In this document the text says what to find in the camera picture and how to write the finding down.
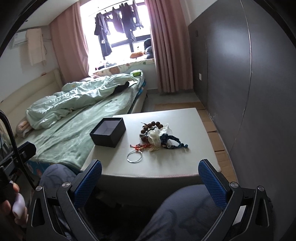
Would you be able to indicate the black jewelry box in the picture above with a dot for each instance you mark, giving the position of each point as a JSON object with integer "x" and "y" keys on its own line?
{"x": 108, "y": 132}

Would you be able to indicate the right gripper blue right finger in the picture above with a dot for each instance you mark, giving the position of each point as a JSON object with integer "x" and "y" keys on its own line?
{"x": 216, "y": 184}

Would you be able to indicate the person left hand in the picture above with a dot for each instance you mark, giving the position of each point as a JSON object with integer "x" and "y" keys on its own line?
{"x": 14, "y": 214}

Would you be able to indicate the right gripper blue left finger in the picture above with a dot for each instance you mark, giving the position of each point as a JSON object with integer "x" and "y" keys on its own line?
{"x": 85, "y": 182}

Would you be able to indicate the patterned windowsill cushion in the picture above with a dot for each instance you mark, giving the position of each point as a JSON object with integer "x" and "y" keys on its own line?
{"x": 123, "y": 68}

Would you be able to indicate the person left leg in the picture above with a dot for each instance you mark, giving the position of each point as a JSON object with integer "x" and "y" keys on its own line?
{"x": 53, "y": 177}

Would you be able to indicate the pink right curtain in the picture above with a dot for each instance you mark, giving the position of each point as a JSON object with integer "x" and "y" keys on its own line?
{"x": 171, "y": 46}

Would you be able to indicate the cream bed headboard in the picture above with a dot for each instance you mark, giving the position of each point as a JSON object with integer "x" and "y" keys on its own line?
{"x": 15, "y": 105}

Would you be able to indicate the pink left curtain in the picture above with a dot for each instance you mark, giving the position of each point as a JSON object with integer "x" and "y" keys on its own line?
{"x": 70, "y": 45}

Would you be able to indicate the cardboard floor sheets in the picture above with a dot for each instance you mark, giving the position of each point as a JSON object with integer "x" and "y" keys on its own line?
{"x": 217, "y": 144}

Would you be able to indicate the light green duvet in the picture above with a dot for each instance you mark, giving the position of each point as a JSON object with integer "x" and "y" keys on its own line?
{"x": 45, "y": 112}

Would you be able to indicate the white low table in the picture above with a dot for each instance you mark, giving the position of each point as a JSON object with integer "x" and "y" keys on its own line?
{"x": 124, "y": 161}

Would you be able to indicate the green tissue pack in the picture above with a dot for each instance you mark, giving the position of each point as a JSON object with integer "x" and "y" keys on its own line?
{"x": 136, "y": 73}

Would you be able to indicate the orange plush toy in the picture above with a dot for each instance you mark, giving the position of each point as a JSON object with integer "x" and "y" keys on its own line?
{"x": 135, "y": 55}

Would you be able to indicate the pink curtain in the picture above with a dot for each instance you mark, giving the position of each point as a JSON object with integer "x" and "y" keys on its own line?
{"x": 70, "y": 45}
{"x": 171, "y": 46}

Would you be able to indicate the bed with green sheet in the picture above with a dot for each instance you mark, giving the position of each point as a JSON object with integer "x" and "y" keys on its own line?
{"x": 68, "y": 142}

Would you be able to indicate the black item on bed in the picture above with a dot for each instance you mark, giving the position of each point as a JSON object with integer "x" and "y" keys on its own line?
{"x": 121, "y": 88}

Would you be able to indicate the dark hanging clothes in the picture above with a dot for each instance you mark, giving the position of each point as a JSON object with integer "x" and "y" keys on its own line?
{"x": 125, "y": 20}

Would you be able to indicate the white air conditioner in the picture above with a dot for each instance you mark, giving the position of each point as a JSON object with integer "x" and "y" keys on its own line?
{"x": 19, "y": 38}

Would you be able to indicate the beige cloth cover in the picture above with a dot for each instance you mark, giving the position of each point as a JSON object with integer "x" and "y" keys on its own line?
{"x": 36, "y": 49}

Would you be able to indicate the dark grey wardrobe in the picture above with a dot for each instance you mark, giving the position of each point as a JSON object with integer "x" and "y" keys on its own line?
{"x": 247, "y": 62}

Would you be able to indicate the silver bangle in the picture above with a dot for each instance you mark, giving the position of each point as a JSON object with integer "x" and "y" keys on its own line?
{"x": 134, "y": 156}

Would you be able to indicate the dark blue cushion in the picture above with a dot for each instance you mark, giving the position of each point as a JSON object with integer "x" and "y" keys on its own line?
{"x": 148, "y": 48}

